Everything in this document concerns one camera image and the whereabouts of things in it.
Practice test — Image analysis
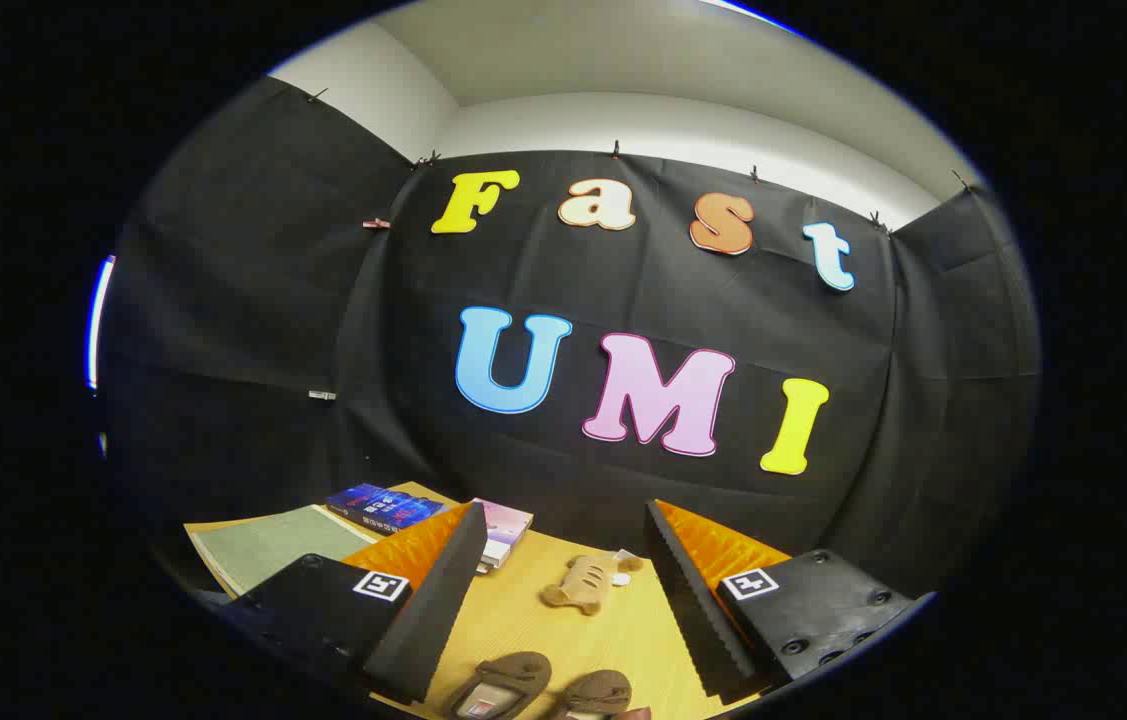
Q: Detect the dark blue book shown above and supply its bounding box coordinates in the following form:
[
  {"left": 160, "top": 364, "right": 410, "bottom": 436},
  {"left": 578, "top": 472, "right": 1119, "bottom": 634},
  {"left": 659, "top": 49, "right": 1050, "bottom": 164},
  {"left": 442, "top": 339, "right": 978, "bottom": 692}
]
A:
[{"left": 326, "top": 483, "right": 446, "bottom": 531}]

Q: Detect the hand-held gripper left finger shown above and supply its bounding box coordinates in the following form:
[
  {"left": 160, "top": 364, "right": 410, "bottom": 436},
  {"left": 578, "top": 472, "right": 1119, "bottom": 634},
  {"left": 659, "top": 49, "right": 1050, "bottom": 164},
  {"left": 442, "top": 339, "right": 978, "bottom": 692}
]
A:
[{"left": 221, "top": 502, "right": 490, "bottom": 703}]

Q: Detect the pink cover book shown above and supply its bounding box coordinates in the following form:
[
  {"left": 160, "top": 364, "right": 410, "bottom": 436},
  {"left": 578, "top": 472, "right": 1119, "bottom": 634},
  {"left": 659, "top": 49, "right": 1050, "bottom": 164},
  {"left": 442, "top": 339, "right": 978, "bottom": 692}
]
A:
[{"left": 471, "top": 498, "right": 534, "bottom": 551}]

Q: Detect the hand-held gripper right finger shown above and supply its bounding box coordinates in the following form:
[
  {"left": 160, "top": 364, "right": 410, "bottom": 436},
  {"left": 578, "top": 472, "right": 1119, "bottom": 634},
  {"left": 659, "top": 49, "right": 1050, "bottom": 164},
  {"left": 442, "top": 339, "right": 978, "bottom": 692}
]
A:
[{"left": 643, "top": 498, "right": 936, "bottom": 701}]

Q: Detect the tan bread-shaped plush toy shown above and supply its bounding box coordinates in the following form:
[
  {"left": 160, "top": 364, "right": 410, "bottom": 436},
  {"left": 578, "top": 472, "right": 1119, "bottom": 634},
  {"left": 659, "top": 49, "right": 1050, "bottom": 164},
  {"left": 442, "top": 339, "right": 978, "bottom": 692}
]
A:
[{"left": 540, "top": 553, "right": 644, "bottom": 616}]

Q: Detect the pale green fabric storage box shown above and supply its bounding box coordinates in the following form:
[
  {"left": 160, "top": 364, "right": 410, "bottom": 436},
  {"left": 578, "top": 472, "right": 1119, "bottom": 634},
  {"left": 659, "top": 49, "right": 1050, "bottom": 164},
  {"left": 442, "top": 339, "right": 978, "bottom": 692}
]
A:
[{"left": 185, "top": 505, "right": 379, "bottom": 601}]

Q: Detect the brown shoe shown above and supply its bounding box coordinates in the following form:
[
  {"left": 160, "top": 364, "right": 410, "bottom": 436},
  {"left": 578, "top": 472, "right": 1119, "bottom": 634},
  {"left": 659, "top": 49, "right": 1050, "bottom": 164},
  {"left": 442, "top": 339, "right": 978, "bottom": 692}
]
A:
[
  {"left": 553, "top": 670, "right": 632, "bottom": 720},
  {"left": 443, "top": 652, "right": 552, "bottom": 720}
]

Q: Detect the black backdrop cloth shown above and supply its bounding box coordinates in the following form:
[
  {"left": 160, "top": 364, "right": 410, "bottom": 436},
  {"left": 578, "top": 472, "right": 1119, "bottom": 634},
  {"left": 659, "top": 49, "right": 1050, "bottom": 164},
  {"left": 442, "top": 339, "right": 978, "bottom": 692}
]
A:
[{"left": 103, "top": 75, "right": 1039, "bottom": 601}]

